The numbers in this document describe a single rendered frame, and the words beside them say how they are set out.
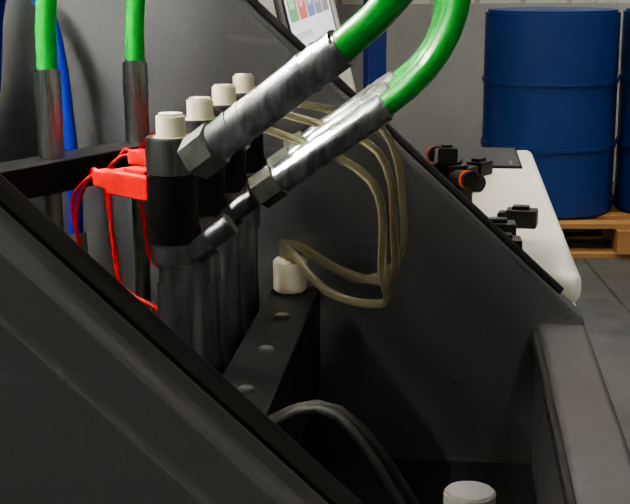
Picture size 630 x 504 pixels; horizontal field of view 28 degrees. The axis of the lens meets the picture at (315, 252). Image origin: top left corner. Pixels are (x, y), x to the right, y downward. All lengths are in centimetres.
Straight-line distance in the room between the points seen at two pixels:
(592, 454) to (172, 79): 45
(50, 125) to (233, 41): 19
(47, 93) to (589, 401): 41
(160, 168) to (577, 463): 29
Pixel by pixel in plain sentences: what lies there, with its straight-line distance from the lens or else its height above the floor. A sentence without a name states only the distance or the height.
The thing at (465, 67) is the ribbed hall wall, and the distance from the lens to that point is 715.
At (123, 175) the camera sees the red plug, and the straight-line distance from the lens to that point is 71.
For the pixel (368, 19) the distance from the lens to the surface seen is 53.
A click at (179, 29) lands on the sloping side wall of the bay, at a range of 100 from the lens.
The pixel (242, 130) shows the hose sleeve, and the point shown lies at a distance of 56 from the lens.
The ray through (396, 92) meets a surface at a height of 115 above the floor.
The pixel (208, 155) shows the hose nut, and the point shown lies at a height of 114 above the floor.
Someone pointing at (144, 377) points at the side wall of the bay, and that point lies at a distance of 34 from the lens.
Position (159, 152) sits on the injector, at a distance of 67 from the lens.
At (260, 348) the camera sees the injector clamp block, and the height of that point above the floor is 98.
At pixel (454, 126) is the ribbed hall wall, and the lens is 718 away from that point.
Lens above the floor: 123
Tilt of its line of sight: 13 degrees down
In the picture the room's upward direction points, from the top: straight up
